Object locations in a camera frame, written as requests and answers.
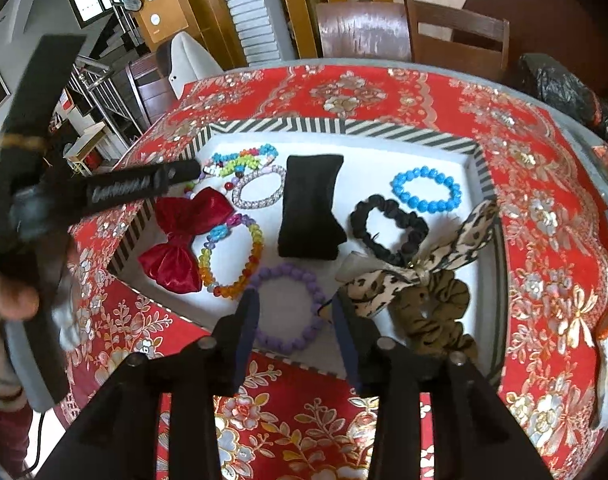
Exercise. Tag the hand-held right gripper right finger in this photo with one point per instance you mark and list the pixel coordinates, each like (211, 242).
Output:
(343, 342)

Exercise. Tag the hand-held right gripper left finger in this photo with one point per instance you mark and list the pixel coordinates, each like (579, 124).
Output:
(249, 332)

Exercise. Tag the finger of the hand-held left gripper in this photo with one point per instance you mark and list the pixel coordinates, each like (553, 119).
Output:
(129, 187)

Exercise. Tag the striped jewelry box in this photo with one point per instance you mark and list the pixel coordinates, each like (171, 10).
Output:
(379, 160)

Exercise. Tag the person's left forearm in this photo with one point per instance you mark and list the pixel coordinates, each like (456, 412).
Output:
(4, 440)

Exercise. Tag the person's left hand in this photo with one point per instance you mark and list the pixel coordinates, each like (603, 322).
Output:
(11, 297)

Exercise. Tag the small white table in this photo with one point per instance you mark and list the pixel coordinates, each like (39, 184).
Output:
(89, 140)

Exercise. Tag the leopard print bow scrunchie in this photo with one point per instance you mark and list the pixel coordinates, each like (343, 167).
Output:
(379, 285)

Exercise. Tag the red velvet bow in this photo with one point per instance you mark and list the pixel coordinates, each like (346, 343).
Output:
(184, 240)

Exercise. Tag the metal stair railing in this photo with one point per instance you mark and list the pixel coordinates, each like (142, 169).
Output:
(104, 95)

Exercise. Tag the brown tiger stripe scrunchie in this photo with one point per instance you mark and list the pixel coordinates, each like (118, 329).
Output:
(434, 315)

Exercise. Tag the dark wooden chair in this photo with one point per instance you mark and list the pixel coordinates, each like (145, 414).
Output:
(151, 90)

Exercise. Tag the black scrunchie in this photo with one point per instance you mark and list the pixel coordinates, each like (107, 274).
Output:
(361, 222)

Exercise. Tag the white chair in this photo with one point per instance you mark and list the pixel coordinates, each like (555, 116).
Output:
(189, 60)

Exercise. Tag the red floral tablecloth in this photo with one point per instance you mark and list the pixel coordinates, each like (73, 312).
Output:
(549, 220)

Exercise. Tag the glossy brown chair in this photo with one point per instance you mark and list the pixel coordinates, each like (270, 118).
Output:
(364, 30)

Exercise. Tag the black plastic bag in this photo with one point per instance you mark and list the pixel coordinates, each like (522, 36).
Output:
(559, 90)

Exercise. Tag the slatted wooden chair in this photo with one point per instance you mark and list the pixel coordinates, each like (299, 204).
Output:
(459, 17)

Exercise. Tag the dark round tabletop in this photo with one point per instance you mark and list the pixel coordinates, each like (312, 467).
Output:
(544, 15)

